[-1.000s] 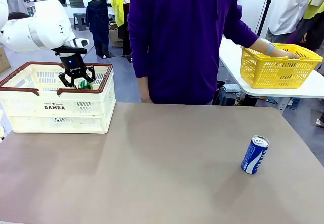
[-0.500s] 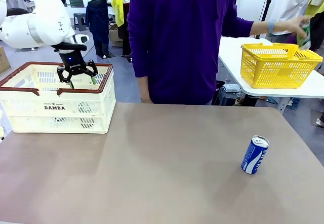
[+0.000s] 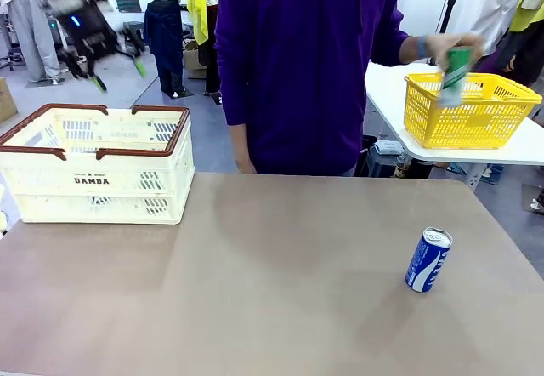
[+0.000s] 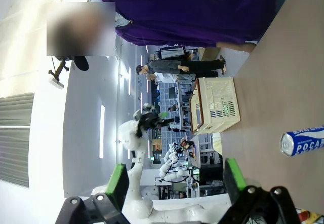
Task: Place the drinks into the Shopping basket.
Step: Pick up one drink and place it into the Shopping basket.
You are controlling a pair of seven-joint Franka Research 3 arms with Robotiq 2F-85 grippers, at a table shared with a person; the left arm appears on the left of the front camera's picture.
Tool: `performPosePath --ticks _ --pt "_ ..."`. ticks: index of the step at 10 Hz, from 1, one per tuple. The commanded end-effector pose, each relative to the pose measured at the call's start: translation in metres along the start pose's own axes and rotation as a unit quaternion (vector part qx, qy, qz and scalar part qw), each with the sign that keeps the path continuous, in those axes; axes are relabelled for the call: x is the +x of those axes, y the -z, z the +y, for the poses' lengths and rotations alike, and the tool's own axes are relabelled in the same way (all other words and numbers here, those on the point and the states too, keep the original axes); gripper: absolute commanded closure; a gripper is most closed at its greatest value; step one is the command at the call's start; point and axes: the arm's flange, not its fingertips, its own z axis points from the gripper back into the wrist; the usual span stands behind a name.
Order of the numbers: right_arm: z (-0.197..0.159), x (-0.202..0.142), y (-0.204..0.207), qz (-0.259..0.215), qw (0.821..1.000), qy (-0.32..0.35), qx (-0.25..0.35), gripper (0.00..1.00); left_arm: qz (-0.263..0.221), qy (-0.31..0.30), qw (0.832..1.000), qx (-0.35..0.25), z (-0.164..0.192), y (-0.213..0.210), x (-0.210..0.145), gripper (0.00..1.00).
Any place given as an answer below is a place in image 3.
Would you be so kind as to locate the yellow plastic basket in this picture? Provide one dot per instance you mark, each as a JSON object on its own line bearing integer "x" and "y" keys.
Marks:
{"x": 467, "y": 125}

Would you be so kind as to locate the person in white shirt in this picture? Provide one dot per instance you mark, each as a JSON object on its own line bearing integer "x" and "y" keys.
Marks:
{"x": 489, "y": 1}

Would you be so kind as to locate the blue Pocari Sweat can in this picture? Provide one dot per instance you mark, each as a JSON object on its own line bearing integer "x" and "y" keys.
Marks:
{"x": 427, "y": 265}

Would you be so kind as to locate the person with navy apron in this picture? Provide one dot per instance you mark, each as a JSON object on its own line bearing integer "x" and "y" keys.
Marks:
{"x": 163, "y": 31}

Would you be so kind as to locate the small dark bottle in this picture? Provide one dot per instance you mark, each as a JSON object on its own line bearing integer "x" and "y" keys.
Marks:
{"x": 401, "y": 167}

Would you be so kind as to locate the black stool under table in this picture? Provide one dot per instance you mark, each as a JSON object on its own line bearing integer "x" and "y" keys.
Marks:
{"x": 374, "y": 165}

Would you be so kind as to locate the person's left hand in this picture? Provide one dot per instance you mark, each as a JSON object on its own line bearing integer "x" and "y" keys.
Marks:
{"x": 455, "y": 42}

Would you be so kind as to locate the light blue wristband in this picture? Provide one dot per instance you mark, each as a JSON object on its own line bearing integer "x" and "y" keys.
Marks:
{"x": 422, "y": 47}

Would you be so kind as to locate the open cardboard box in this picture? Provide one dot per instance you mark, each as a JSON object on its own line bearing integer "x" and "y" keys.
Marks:
{"x": 193, "y": 61}

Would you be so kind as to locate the person in yellow vest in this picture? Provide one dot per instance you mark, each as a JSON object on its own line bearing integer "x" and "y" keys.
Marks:
{"x": 525, "y": 31}

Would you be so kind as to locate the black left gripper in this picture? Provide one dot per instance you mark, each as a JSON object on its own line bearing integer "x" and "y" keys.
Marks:
{"x": 83, "y": 23}

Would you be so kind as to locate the person in grey trousers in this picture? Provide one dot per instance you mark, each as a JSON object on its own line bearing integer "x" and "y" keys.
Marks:
{"x": 36, "y": 40}

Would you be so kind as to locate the brown cardboard box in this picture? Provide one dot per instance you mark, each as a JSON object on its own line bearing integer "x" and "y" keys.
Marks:
{"x": 6, "y": 101}

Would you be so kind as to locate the white side table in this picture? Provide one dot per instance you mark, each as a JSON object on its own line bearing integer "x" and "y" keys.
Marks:
{"x": 387, "y": 95}

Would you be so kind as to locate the person with yellow scarf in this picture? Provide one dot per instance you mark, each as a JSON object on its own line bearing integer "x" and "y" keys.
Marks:
{"x": 204, "y": 18}

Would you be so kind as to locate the green soda can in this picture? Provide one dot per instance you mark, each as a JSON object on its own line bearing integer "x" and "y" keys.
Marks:
{"x": 455, "y": 78}

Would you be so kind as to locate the wet wipes pack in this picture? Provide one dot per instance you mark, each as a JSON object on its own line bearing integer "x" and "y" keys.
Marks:
{"x": 387, "y": 147}

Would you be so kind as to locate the white shoe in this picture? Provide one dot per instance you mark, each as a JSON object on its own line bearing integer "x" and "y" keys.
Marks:
{"x": 537, "y": 203}

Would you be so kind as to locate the person's right forearm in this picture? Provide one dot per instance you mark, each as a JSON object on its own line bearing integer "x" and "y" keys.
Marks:
{"x": 245, "y": 150}

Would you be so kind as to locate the grey plastic stool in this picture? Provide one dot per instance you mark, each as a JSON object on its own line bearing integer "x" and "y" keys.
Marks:
{"x": 136, "y": 31}

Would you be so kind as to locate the person's left forearm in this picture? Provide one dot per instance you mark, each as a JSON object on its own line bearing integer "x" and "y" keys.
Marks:
{"x": 409, "y": 49}

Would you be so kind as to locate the person in purple sweater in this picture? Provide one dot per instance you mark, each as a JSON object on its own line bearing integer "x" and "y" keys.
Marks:
{"x": 297, "y": 74}

